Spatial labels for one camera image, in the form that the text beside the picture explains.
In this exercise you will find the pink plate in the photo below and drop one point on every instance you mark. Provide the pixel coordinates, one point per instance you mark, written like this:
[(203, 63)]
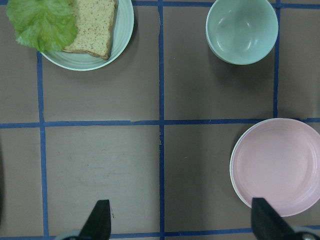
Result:
[(279, 160)]

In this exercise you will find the green bowl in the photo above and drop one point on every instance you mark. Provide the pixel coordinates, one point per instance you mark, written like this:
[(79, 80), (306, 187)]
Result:
[(241, 32)]

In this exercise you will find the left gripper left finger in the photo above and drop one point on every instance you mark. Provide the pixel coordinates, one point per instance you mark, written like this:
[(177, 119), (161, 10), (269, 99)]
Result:
[(96, 227)]

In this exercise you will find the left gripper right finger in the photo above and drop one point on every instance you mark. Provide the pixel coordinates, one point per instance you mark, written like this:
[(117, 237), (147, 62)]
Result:
[(267, 224)]

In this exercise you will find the green plate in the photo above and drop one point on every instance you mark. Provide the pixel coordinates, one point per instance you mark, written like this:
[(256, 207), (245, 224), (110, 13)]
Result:
[(122, 32)]

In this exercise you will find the white plate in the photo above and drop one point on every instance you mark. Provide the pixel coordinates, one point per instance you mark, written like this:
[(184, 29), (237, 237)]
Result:
[(231, 162)]

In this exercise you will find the green lettuce leaf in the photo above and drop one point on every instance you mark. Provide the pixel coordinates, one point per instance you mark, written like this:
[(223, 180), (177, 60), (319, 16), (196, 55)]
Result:
[(44, 25)]

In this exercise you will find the bread slice on plate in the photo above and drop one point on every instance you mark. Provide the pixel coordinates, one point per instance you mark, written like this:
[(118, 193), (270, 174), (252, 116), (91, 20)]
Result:
[(95, 22)]

